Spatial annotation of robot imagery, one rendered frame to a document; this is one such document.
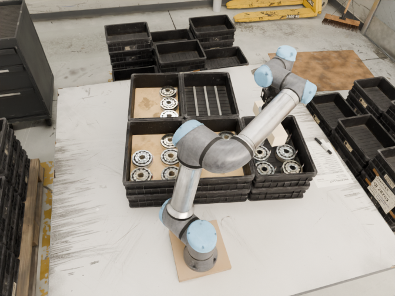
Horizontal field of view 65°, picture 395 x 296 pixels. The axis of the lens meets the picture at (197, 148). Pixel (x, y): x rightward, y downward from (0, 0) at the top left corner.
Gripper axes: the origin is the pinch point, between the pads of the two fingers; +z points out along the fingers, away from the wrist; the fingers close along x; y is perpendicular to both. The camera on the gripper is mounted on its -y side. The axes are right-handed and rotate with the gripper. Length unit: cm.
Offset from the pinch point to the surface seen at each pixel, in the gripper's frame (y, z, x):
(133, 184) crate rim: -10, 17, 65
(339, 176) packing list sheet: -14, 39, -45
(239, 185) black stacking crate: -16.4, 24.0, 16.8
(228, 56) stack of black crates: 154, 71, -39
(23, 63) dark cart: 130, 39, 132
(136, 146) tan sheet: 20, 26, 61
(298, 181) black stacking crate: -21.5, 22.3, -11.2
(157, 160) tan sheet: 9, 26, 52
